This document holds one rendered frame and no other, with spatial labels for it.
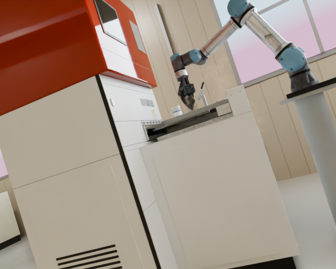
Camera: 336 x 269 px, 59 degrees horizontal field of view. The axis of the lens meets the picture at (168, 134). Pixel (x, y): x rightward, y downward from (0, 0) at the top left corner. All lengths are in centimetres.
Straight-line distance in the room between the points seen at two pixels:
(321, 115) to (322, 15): 189
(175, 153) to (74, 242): 69
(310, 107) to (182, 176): 80
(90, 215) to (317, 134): 128
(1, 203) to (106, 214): 448
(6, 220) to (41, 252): 413
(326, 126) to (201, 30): 236
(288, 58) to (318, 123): 39
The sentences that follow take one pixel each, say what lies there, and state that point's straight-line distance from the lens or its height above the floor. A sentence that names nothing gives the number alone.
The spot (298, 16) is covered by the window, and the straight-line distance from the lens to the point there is 358.
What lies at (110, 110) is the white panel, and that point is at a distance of 148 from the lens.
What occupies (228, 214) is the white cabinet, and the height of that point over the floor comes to 35.
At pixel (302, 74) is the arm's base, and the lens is 184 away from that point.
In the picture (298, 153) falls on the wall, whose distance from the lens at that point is 357.
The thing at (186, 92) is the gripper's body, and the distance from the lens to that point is 188.
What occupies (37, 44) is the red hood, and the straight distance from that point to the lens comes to 174.
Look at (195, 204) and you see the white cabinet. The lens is 162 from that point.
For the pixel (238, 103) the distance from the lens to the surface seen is 159.
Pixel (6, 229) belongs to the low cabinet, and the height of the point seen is 27.
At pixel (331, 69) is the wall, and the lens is 351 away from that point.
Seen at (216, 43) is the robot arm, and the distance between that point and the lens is 199.
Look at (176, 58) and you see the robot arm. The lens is 194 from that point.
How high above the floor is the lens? 79
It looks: 2 degrees up
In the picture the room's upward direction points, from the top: 18 degrees counter-clockwise
